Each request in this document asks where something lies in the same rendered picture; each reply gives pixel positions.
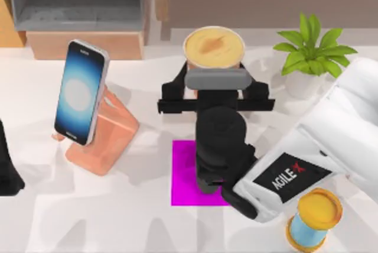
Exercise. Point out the tan cup with yellow drink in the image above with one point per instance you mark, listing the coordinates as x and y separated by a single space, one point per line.
214 46

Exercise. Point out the green plant in white pot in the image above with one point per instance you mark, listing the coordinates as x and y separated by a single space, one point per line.
310 49

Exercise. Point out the salmon phone stand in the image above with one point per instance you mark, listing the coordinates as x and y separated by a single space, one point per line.
109 134

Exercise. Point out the magenta square mat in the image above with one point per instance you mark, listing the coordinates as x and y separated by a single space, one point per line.
183 176

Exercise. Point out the wooden open shelf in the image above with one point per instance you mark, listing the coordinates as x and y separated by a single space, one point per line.
265 1

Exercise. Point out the smartphone with blue screen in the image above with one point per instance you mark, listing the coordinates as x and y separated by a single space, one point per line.
78 93

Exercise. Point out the pale wooden drawer front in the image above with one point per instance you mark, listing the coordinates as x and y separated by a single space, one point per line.
85 44

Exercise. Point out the blue can with yellow lid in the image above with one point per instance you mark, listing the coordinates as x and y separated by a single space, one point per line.
317 214

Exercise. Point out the wooden cupboard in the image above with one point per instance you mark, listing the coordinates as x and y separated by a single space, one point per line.
10 13

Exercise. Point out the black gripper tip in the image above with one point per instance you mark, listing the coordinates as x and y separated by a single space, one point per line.
9 167

